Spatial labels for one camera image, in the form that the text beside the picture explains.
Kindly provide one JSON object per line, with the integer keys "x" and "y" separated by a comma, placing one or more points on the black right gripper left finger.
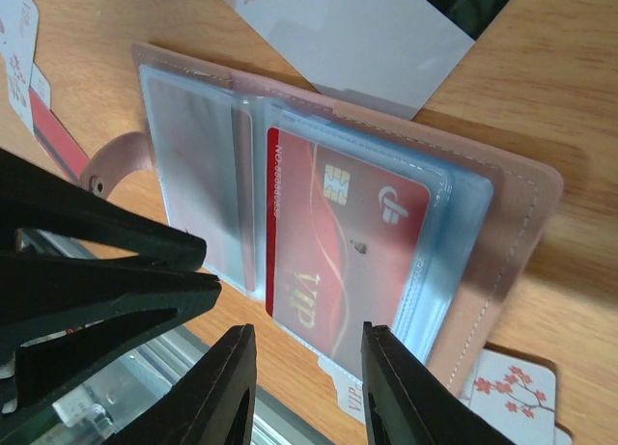
{"x": 212, "y": 404}

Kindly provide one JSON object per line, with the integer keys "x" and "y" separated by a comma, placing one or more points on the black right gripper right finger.
{"x": 405, "y": 404}

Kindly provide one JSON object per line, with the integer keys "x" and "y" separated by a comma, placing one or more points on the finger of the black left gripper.
{"x": 64, "y": 319}
{"x": 32, "y": 198}

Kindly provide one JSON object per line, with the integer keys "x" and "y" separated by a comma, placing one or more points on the red VIP card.
{"x": 342, "y": 237}
{"x": 242, "y": 128}

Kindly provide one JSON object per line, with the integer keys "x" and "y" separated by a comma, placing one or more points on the pink leather card holder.
{"x": 488, "y": 210}

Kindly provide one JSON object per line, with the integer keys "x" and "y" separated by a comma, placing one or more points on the white card under arm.
{"x": 19, "y": 31}

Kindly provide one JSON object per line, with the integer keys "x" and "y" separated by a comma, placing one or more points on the white card pile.
{"x": 516, "y": 393}

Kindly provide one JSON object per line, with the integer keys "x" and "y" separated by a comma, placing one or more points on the white VIP card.
{"x": 386, "y": 55}

